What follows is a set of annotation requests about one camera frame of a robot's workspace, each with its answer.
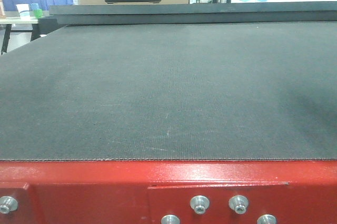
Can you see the green small cup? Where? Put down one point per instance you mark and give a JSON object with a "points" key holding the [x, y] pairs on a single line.
{"points": [[38, 13]]}

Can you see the white folding table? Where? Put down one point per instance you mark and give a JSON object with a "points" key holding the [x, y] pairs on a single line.
{"points": [[10, 21]]}

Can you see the blue small cup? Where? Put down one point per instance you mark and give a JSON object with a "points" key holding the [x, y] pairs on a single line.
{"points": [[34, 6]]}

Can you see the black conveyor end frame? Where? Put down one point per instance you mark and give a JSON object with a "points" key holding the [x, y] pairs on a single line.
{"points": [[302, 26]]}

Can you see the silver bolt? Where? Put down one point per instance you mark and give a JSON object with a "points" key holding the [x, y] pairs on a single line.
{"points": [[8, 204], [239, 204], [199, 204]]}

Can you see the red metal frame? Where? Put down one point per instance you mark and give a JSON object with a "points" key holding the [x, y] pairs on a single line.
{"points": [[160, 191]]}

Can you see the white paper cup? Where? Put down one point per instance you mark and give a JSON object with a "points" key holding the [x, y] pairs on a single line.
{"points": [[23, 10]]}

